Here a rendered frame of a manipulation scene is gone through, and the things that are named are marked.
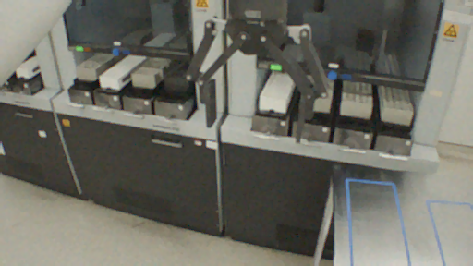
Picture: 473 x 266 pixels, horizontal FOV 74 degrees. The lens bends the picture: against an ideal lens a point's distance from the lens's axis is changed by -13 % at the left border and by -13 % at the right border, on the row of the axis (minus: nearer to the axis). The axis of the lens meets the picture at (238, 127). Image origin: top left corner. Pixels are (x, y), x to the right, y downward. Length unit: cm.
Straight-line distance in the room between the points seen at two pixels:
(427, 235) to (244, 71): 84
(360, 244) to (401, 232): 12
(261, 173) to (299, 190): 17
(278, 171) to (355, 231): 61
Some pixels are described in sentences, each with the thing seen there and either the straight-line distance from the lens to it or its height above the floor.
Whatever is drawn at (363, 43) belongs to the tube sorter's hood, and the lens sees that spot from 124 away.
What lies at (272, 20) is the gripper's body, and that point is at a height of 136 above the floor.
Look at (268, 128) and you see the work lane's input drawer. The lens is 133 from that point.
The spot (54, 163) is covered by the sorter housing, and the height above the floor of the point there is 32.
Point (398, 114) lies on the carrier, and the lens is 136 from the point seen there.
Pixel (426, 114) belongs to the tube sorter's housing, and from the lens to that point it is 139.
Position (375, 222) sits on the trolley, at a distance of 95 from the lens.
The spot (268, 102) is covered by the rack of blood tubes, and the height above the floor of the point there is 85.
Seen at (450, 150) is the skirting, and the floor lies 4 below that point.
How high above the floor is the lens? 149
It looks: 33 degrees down
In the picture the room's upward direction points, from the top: straight up
